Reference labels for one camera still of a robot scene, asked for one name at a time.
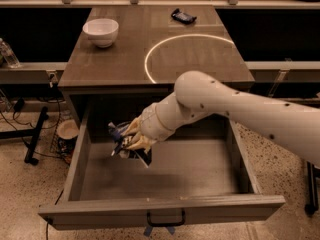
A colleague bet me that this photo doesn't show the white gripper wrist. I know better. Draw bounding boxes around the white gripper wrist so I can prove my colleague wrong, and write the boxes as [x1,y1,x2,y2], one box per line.
[122,103,173,153]

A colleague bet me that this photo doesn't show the blue kettle chip bag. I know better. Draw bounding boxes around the blue kettle chip bag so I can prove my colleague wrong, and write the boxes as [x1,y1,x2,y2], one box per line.
[108,122,152,168]

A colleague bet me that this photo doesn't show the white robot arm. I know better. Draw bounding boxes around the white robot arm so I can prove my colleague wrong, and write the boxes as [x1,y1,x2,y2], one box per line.
[124,71,320,167]

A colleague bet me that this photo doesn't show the open grey top drawer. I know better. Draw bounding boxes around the open grey top drawer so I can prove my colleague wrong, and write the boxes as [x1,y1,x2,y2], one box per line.
[39,96,285,230]

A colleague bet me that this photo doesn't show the grey wooden cabinet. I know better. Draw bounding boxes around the grey wooden cabinet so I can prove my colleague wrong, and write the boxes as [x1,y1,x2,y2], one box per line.
[59,5,254,122]

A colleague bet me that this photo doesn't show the black table leg left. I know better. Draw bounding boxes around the black table leg left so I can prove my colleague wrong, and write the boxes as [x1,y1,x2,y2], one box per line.
[0,107,49,165]

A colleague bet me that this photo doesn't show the black table leg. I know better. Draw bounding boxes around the black table leg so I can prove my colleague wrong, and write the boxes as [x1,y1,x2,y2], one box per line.
[305,162,320,216]
[0,107,49,165]

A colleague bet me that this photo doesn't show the white ceramic bowl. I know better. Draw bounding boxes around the white ceramic bowl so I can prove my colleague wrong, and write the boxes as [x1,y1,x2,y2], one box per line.
[82,18,119,48]

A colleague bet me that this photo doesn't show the small dark snack packet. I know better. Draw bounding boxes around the small dark snack packet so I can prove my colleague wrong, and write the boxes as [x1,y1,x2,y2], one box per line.
[171,8,197,25]

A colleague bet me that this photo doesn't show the clear plastic water bottle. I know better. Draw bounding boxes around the clear plastic water bottle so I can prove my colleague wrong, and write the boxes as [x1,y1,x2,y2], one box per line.
[0,38,21,68]

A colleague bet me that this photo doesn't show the black table leg right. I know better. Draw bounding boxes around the black table leg right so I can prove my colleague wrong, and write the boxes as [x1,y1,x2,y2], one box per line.
[305,162,320,216]

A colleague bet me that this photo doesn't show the wire basket with cup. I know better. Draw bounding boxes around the wire basket with cup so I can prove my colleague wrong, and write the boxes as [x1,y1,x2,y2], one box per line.
[50,110,79,165]

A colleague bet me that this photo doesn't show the black cable on floor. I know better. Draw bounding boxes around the black cable on floor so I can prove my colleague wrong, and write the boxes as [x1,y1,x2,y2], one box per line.
[0,87,64,158]

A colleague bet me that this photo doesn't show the black drawer handle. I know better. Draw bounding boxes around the black drawer handle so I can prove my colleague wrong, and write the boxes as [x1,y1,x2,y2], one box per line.
[146,209,186,227]

